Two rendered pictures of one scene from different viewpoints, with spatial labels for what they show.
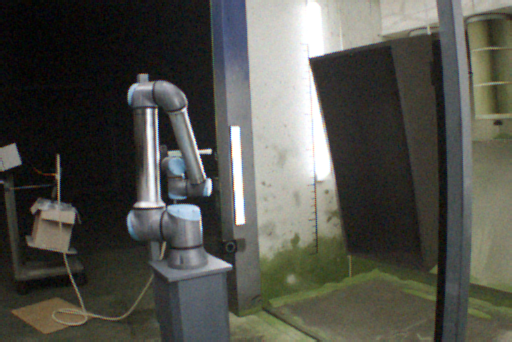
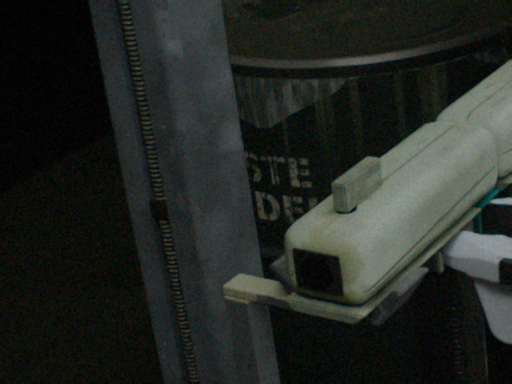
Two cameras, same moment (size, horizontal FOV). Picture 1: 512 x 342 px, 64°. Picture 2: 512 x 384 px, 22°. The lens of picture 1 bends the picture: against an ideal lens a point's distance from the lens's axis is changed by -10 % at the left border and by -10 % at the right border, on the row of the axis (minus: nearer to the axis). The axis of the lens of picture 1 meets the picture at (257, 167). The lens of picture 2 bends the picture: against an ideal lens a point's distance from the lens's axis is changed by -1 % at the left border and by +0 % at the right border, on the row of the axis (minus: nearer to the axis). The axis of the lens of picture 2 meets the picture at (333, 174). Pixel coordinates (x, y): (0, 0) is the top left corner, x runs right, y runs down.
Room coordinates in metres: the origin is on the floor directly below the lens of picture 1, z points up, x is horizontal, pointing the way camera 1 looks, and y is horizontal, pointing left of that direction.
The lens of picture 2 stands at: (2.11, 0.93, 1.42)
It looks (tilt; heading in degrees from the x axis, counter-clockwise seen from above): 23 degrees down; 336
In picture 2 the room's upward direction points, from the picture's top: 7 degrees counter-clockwise
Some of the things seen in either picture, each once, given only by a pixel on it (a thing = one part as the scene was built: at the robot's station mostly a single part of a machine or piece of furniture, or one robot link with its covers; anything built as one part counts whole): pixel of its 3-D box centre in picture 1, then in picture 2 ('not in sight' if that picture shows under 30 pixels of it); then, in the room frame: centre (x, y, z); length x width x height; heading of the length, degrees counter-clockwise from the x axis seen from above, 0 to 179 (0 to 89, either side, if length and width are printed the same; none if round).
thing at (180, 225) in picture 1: (183, 224); not in sight; (2.02, 0.35, 0.83); 0.17 x 0.15 x 0.18; 77
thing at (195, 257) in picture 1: (187, 253); not in sight; (2.02, 0.34, 0.69); 0.19 x 0.19 x 0.10
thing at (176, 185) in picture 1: (178, 187); not in sight; (2.39, 0.43, 0.96); 0.12 x 0.09 x 0.12; 77
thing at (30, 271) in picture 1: (35, 214); not in sight; (3.64, 1.97, 0.64); 0.73 x 0.50 x 1.27; 122
